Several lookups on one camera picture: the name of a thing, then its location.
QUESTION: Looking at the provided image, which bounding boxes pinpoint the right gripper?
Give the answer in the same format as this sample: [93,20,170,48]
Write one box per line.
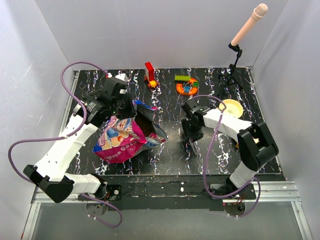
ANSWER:
[181,117,204,143]

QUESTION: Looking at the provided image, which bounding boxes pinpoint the pink blue pet food bag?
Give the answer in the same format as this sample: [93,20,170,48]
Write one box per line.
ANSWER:
[92,100,168,164]

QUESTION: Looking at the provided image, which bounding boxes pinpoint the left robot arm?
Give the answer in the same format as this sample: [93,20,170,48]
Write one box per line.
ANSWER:
[23,73,136,203]

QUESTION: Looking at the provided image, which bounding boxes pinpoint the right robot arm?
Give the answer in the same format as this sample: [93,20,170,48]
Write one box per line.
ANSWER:
[181,99,279,199]

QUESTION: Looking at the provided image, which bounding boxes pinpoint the red toy block figure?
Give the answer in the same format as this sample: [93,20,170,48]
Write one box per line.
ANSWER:
[144,62,159,89]

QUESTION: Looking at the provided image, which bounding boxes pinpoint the cream bowl far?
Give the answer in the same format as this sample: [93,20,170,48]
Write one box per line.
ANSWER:
[222,99,244,119]

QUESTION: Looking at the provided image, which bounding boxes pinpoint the cream bowl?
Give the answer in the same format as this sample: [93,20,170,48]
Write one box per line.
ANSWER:
[234,136,262,150]
[222,99,244,119]

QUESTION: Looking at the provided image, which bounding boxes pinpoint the green toy brick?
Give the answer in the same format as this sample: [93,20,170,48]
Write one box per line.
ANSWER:
[174,75,191,81]

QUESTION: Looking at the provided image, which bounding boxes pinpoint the cream bowl near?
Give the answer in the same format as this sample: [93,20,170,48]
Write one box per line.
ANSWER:
[234,136,262,150]

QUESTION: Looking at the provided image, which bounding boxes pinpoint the black microphone tripod stand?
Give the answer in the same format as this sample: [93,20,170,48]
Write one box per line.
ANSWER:
[217,43,243,97]

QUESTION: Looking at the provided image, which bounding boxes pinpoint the pink microphone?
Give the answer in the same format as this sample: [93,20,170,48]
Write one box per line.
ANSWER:
[230,3,269,47]

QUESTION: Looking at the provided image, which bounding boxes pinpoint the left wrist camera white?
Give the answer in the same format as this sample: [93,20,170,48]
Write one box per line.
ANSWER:
[105,72,128,83]

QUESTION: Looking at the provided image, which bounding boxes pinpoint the orange ring toy blocks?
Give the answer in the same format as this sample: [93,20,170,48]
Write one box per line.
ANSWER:
[175,77,199,96]

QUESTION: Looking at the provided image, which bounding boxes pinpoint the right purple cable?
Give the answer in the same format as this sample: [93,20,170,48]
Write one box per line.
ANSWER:
[191,94,262,218]

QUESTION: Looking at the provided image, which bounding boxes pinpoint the aluminium rail frame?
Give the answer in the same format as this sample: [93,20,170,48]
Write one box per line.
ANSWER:
[21,179,313,240]

